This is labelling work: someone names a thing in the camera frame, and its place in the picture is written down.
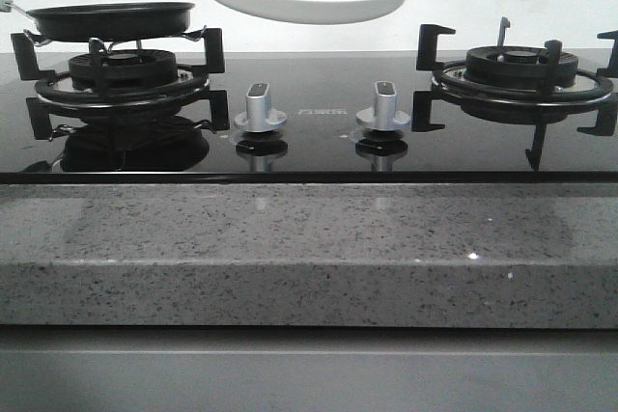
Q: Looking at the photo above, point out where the black gas burner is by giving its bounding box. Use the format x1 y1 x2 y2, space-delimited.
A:
463 46 549 90
69 49 178 91

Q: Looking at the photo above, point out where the right black burner grate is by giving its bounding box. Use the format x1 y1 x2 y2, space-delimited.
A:
411 18 617 170

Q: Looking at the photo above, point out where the grey speckled stone countertop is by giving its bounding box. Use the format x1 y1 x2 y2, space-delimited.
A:
1 183 617 328

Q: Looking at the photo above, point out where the left silver stove knob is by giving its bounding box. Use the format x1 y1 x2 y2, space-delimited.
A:
234 83 287 133

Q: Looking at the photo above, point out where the left black burner grate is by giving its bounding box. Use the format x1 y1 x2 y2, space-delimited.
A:
11 27 230 140

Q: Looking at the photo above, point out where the right silver stove knob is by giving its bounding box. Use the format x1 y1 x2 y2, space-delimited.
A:
356 81 411 132

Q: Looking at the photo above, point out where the grey cabinet front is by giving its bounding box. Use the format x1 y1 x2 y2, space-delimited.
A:
1 327 617 411

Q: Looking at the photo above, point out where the black glass cooktop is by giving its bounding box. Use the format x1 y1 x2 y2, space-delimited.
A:
0 49 618 185

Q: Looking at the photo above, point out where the wire pan support ring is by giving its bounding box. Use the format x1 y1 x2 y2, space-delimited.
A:
22 25 209 55

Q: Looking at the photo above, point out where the right black gas burner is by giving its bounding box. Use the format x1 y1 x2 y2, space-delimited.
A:
463 46 549 90

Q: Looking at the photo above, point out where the silver stove knob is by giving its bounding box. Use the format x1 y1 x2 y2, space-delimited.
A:
234 83 287 133
356 81 411 132

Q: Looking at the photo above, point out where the black burner grate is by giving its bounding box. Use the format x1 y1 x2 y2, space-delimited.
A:
411 18 617 170
11 27 230 140

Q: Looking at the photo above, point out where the black frying pan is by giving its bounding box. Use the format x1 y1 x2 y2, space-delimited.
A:
1 0 194 42

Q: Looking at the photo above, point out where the left black gas burner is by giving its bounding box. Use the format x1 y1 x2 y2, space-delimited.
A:
69 49 178 91

